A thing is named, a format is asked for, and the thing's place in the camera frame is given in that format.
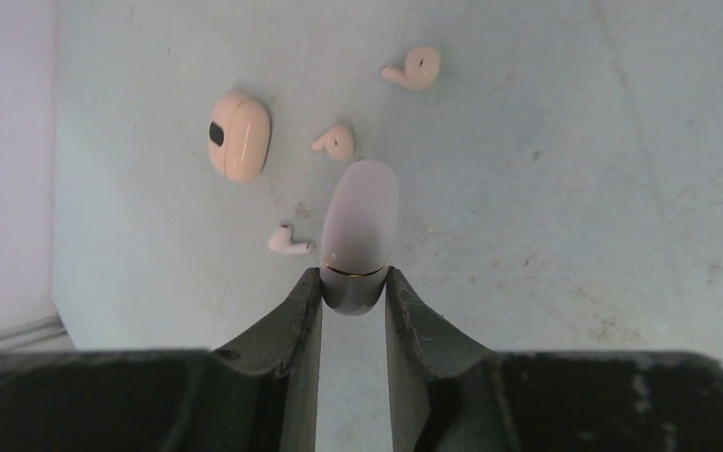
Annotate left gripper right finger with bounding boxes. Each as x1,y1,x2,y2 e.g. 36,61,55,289
385,268,723,451

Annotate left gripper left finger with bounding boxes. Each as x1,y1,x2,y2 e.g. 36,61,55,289
0,268,322,451

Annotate white earbud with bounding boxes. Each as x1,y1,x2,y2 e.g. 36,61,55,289
267,224,314,255

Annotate white earbud charging case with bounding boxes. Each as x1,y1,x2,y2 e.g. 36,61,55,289
320,160,399,316

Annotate pink earbud charging case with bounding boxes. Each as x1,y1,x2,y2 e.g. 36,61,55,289
207,91,271,184

